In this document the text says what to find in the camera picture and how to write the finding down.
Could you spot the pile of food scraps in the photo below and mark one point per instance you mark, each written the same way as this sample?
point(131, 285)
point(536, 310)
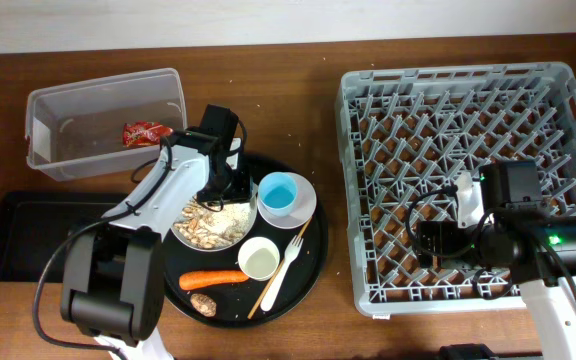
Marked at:
point(218, 225)

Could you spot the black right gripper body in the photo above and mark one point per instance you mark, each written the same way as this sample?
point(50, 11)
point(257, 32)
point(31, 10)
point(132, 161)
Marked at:
point(452, 242)

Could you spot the small white cup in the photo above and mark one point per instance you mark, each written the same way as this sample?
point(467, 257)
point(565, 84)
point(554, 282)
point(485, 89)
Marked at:
point(258, 258)

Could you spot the wooden chopstick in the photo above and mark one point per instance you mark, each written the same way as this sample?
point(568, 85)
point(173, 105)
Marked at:
point(256, 306)

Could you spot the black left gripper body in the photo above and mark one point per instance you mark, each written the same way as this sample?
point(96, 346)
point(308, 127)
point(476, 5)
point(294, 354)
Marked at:
point(236, 187)

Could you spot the clear plastic waste bin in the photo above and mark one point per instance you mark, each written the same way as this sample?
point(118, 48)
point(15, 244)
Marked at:
point(76, 130)

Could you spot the white plastic fork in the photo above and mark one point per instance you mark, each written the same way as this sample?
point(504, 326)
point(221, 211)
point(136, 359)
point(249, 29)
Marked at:
point(291, 253)

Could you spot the red snack wrapper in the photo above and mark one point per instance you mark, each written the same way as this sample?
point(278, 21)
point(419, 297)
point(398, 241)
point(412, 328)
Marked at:
point(144, 134)

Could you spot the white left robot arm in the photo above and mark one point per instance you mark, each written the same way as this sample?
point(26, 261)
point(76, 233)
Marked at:
point(113, 280)

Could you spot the round black serving tray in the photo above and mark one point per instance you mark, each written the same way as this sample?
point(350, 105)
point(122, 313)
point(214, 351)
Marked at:
point(234, 301)

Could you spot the grey plate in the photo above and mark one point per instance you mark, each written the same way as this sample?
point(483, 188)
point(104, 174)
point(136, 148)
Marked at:
point(248, 220)

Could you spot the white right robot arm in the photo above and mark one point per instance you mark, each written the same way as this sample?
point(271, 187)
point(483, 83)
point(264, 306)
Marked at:
point(539, 252)

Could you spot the orange carrot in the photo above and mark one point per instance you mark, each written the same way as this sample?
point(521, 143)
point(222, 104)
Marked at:
point(202, 279)

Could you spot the blue plastic cup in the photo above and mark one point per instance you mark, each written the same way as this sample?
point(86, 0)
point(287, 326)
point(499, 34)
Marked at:
point(278, 192)

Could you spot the pink bowl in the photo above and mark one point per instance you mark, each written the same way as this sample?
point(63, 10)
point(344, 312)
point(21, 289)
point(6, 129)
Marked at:
point(304, 205)

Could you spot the grey dishwasher rack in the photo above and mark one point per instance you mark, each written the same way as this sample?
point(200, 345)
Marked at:
point(403, 134)

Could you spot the brown mushroom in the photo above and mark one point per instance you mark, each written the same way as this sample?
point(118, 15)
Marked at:
point(203, 304)

